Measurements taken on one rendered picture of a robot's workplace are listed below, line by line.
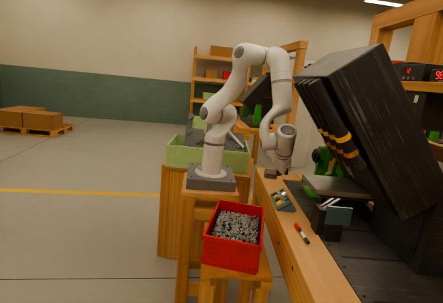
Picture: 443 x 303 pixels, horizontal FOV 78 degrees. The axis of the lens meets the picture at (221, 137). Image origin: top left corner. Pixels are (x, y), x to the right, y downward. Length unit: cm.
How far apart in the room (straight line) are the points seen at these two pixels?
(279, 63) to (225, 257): 81
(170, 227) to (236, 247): 132
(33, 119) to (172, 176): 461
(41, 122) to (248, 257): 568
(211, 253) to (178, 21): 748
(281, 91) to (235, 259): 70
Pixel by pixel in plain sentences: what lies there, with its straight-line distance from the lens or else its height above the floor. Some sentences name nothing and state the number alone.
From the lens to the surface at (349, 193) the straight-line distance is 107.
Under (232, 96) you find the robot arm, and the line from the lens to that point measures 144.
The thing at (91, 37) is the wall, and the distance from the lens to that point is 847.
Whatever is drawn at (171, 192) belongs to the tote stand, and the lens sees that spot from 218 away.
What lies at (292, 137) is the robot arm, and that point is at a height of 126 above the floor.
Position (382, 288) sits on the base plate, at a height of 90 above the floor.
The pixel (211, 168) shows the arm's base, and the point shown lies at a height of 96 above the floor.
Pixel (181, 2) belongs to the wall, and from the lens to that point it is 827.
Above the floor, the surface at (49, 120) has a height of 34.
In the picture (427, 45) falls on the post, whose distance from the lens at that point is 159.
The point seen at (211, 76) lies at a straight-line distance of 757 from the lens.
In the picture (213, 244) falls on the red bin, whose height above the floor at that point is 89.
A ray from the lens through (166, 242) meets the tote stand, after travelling 239.
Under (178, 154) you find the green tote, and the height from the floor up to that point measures 90.
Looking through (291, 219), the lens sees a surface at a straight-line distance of 129.
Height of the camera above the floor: 148
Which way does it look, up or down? 12 degrees down
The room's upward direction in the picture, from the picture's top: 6 degrees clockwise
